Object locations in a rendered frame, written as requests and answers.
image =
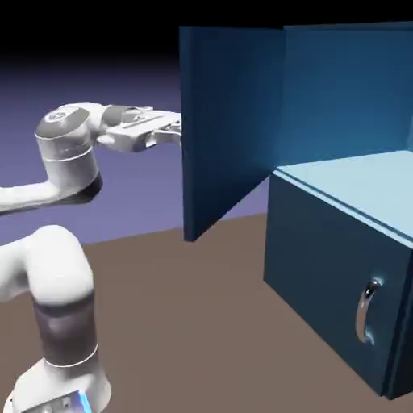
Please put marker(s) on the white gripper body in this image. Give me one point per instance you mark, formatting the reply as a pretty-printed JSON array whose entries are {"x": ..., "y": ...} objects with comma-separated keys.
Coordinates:
[{"x": 135, "y": 130}]

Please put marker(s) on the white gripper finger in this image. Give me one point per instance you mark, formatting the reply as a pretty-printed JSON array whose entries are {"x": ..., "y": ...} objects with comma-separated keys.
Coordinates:
[
  {"x": 171, "y": 126},
  {"x": 164, "y": 138}
]

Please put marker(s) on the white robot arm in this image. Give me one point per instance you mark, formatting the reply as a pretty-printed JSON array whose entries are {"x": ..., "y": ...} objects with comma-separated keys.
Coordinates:
[{"x": 64, "y": 155}]

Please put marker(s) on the blue cabinet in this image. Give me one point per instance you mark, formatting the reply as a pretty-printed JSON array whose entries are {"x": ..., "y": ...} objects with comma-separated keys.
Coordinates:
[{"x": 342, "y": 96}]

